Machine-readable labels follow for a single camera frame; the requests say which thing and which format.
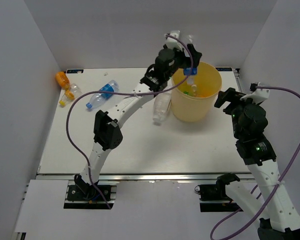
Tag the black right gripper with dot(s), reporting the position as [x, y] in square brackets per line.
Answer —
[230, 95]

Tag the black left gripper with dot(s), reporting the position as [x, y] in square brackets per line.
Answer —
[187, 62]

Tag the clear bottle blue square label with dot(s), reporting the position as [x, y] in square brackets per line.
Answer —
[188, 71]

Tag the clear unlabeled plastic bottle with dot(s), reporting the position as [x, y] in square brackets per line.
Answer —
[194, 90]

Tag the clear juice bottle apple label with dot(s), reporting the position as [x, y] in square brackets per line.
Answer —
[161, 107]

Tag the clear bottle blue cap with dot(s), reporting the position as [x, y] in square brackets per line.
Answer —
[98, 99]

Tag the small clear bottle orange label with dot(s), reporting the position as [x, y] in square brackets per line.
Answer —
[72, 93]

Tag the green plastic bottle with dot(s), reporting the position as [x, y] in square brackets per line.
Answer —
[187, 93]

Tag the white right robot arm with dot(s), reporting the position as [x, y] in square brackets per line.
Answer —
[276, 218]

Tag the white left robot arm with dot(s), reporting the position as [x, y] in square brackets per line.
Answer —
[108, 124]

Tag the yellow plastic bin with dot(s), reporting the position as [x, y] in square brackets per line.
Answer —
[192, 109]

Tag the blue table sticker right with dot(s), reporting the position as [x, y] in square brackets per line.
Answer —
[224, 69]

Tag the blue table sticker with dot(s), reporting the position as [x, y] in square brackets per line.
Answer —
[224, 69]
[74, 71]

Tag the blue table sticker left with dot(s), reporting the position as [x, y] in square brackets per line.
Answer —
[74, 71]

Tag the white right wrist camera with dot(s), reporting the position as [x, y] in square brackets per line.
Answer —
[258, 93]

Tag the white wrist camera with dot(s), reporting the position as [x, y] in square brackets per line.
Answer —
[172, 43]
[258, 93]

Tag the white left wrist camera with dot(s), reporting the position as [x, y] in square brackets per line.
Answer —
[172, 43]

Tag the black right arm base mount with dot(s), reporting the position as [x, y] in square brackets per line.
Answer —
[213, 198]

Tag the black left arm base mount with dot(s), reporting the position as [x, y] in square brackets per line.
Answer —
[81, 195]

